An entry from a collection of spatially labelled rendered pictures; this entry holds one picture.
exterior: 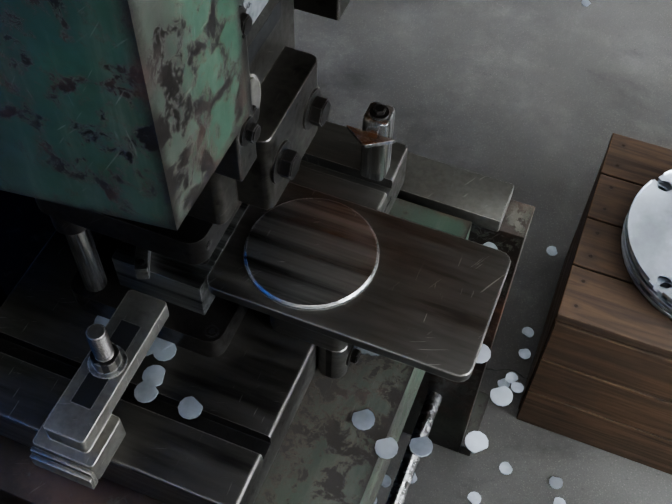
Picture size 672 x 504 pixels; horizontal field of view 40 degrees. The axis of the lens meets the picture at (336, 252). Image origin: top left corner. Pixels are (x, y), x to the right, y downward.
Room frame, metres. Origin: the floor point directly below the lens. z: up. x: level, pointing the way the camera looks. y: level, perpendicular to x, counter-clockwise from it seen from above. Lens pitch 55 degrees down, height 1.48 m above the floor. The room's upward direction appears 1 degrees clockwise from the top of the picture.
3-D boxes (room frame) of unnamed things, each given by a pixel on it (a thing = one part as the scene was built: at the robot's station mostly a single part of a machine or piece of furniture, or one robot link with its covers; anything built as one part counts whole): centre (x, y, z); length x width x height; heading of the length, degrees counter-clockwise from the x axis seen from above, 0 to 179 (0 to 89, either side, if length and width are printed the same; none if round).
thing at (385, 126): (0.65, -0.04, 0.75); 0.03 x 0.03 x 0.10; 69
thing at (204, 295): (0.53, 0.14, 0.76); 0.15 x 0.09 x 0.05; 159
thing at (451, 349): (0.47, -0.02, 0.72); 0.25 x 0.14 x 0.14; 69
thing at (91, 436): (0.37, 0.20, 0.76); 0.17 x 0.06 x 0.10; 159
